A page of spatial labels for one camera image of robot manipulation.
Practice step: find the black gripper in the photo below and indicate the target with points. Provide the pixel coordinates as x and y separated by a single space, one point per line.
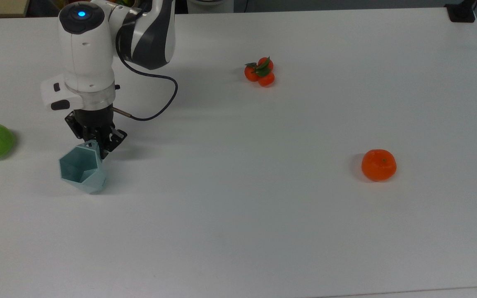
93 120

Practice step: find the light blue hexagonal mug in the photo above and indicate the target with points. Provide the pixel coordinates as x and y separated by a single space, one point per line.
93 182

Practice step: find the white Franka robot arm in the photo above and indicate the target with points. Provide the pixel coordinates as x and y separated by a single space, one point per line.
87 49

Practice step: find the small mandarin cluster with leaves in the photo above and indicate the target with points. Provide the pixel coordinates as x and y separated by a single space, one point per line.
266 78

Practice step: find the large orange mandarin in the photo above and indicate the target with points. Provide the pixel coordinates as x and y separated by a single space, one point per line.
378 165

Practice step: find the black pole base clamp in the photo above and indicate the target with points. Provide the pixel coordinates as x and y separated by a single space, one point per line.
462 14

